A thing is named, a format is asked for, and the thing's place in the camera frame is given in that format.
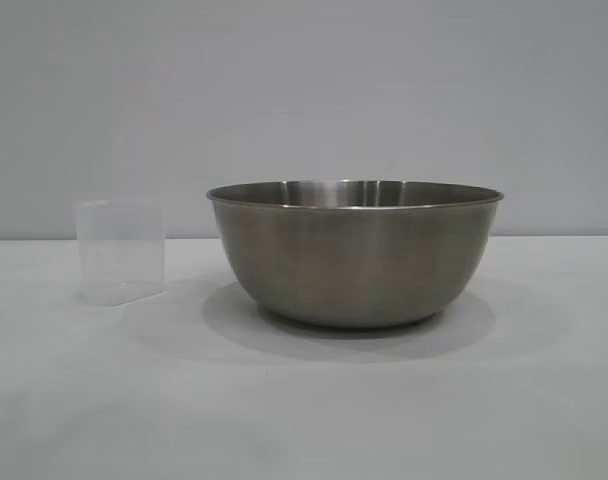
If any stainless steel mixing bowl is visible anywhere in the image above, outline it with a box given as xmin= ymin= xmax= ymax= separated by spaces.
xmin=206 ymin=178 xmax=504 ymax=330

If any clear plastic measuring cup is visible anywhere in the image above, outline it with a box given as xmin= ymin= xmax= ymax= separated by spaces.
xmin=73 ymin=198 xmax=165 ymax=306

